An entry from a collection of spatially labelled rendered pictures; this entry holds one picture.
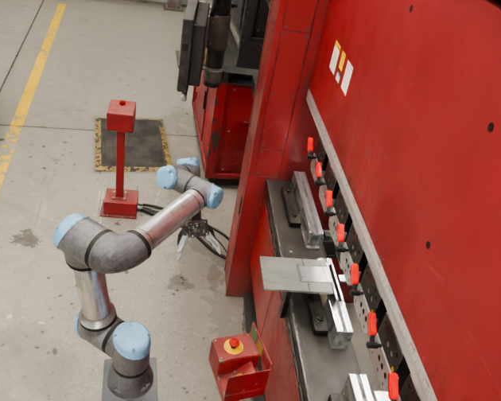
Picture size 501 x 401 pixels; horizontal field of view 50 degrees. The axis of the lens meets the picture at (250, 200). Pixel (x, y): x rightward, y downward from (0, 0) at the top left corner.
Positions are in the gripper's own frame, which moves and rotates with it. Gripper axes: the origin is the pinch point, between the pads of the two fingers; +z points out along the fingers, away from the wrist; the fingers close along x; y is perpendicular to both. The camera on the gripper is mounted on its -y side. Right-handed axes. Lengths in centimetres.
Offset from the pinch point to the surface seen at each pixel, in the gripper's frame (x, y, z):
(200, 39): 23, -65, -91
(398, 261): 44, 60, -1
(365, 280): 44, 39, 8
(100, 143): -29, -279, -62
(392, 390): 33, 71, 28
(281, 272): 31.3, -6.2, 11.4
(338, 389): 38, 23, 47
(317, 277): 44.7, -3.3, 15.0
